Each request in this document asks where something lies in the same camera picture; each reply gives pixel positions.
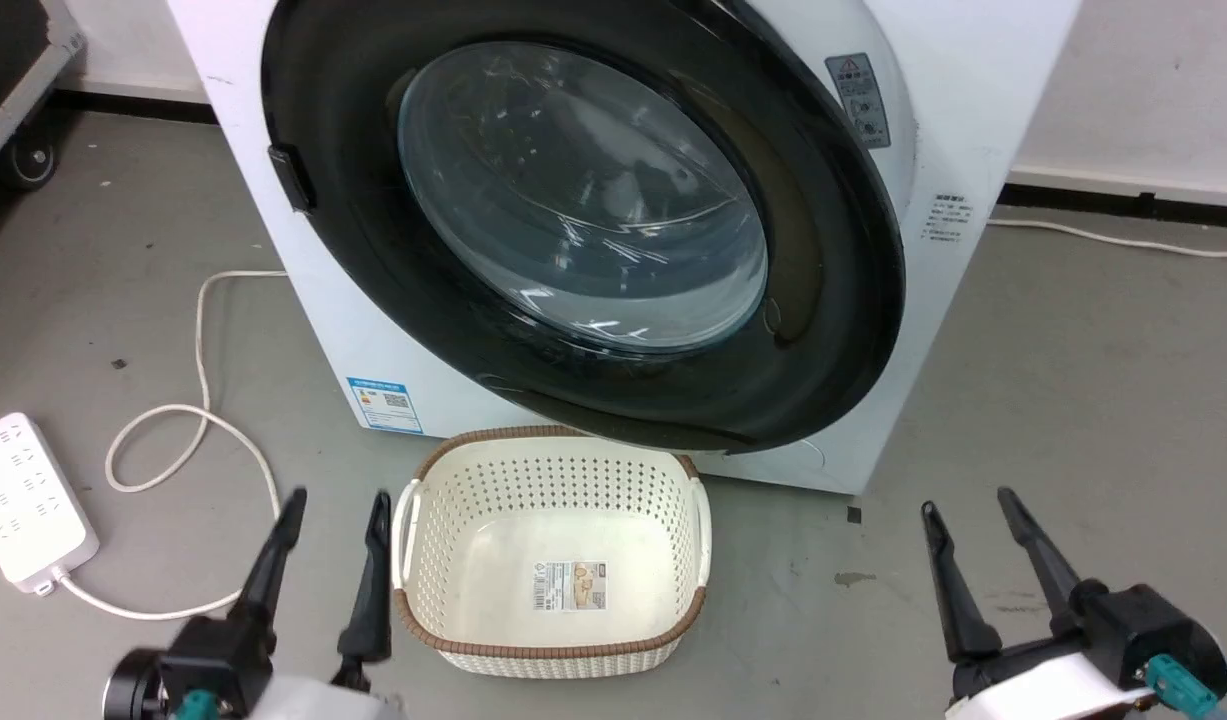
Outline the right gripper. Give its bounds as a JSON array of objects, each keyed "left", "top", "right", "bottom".
[{"left": 919, "top": 486, "right": 1227, "bottom": 720}]

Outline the blue energy label sticker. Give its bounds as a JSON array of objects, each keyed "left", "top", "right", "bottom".
[{"left": 345, "top": 376, "right": 425, "bottom": 435}]

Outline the black round glass washer door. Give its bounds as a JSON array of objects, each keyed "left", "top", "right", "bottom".
[{"left": 261, "top": 0, "right": 908, "bottom": 454}]

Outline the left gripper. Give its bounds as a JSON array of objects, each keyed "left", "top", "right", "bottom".
[{"left": 102, "top": 487, "right": 406, "bottom": 720}]

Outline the white front-load washing machine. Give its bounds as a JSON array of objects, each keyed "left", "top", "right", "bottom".
[{"left": 166, "top": 0, "right": 1082, "bottom": 497}]

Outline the thin white floor cable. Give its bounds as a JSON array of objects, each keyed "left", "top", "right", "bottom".
[{"left": 985, "top": 217, "right": 1227, "bottom": 260}]

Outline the white power strip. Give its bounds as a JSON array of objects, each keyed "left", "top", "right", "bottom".
[{"left": 0, "top": 412, "right": 101, "bottom": 593}]

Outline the white power strip cable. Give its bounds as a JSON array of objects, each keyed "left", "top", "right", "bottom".
[{"left": 47, "top": 269, "right": 290, "bottom": 622}]

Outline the grey warning sticker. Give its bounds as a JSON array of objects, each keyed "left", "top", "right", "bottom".
[{"left": 824, "top": 52, "right": 893, "bottom": 150}]

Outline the black metal-edged wheeled case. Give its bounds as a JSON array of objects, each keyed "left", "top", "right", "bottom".
[{"left": 0, "top": 0, "right": 87, "bottom": 192}]

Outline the cream perforated laundry basket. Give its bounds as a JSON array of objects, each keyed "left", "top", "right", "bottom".
[{"left": 390, "top": 425, "right": 714, "bottom": 682}]

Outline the paper label inside basket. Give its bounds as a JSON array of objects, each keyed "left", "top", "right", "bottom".
[{"left": 532, "top": 559, "right": 610, "bottom": 614}]

